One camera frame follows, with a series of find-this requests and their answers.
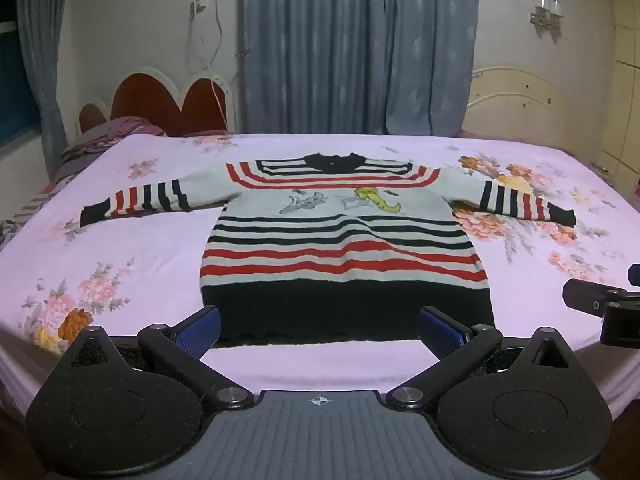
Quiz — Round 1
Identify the cream wardrobe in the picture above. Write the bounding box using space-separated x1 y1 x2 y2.
597 0 640 178

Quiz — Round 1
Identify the wall lamp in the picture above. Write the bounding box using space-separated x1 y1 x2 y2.
530 0 564 41

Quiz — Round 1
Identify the red and white headboard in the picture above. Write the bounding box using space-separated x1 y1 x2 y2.
77 66 236 138

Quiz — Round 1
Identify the white cable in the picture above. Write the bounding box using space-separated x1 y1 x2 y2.
189 0 228 131

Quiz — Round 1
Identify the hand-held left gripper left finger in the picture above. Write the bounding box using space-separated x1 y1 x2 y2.
52 305 255 410

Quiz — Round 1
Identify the striped knit sweater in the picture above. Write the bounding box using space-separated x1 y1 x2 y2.
80 152 577 347

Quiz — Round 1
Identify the window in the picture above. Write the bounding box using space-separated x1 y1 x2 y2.
0 19 42 147

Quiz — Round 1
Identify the pink floral bed sheet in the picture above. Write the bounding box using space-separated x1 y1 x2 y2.
0 132 640 413

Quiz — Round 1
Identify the wide blue curtain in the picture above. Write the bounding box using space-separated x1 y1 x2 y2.
239 0 481 137

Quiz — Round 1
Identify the narrow blue curtain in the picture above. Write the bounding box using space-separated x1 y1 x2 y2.
15 0 76 158

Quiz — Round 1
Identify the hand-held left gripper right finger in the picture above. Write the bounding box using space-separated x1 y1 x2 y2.
387 305 583 411

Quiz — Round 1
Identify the purple pillow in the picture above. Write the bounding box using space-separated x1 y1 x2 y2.
50 116 168 186

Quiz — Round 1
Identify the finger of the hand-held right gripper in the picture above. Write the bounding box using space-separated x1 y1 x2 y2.
562 279 640 319

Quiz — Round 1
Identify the cream curved bed board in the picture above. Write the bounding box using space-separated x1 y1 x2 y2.
462 65 607 158

